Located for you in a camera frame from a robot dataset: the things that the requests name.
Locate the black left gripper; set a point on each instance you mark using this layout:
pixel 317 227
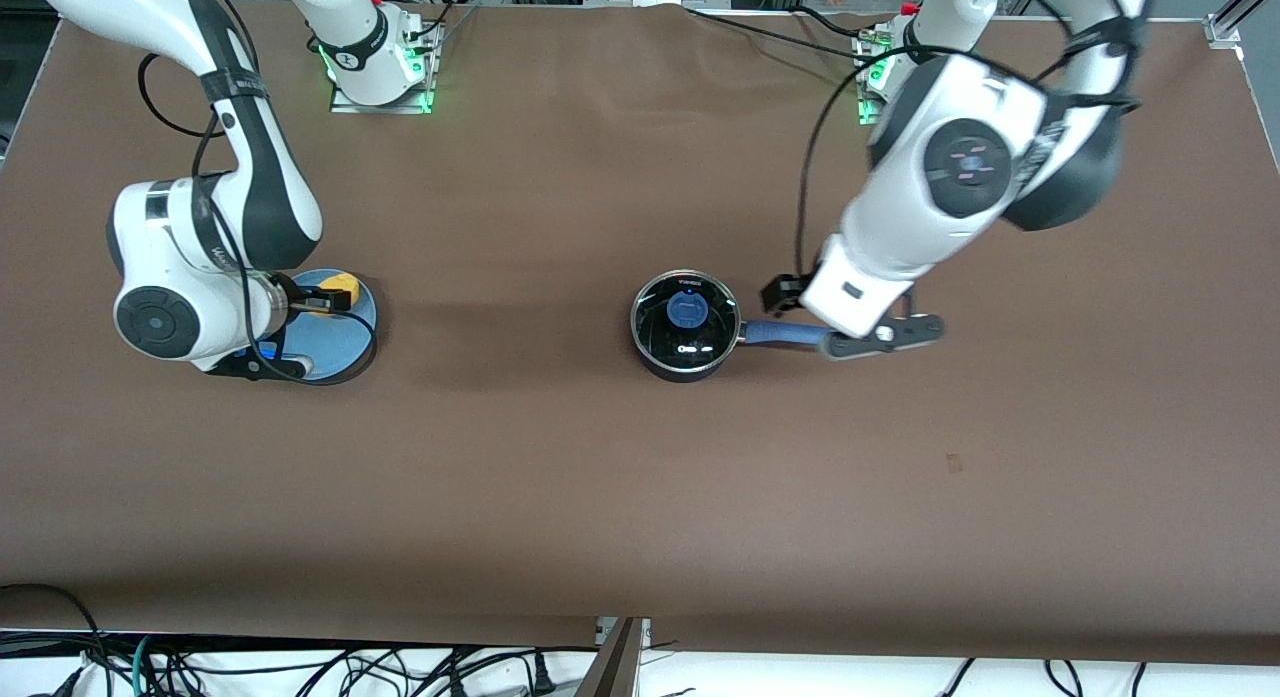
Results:
pixel 779 295

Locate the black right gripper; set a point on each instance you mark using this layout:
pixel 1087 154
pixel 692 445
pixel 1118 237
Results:
pixel 300 302

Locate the yellow potato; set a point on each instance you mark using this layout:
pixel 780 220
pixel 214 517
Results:
pixel 340 280

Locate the glass lid with blue knob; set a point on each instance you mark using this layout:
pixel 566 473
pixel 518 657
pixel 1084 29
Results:
pixel 685 312

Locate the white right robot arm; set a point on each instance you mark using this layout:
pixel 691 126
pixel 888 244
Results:
pixel 170 267

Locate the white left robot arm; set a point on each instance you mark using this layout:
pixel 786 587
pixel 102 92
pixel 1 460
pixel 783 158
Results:
pixel 960 167

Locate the blue round plate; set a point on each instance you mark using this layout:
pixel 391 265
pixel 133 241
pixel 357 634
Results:
pixel 345 347

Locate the black power plug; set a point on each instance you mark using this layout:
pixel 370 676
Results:
pixel 542 677

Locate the aluminium corner profile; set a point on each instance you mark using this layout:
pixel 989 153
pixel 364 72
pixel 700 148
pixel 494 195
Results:
pixel 1235 17

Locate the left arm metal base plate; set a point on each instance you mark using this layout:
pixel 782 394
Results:
pixel 868 117

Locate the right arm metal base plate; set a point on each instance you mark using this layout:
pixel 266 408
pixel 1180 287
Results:
pixel 385 108

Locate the aluminium frame post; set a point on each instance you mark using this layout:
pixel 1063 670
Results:
pixel 615 667

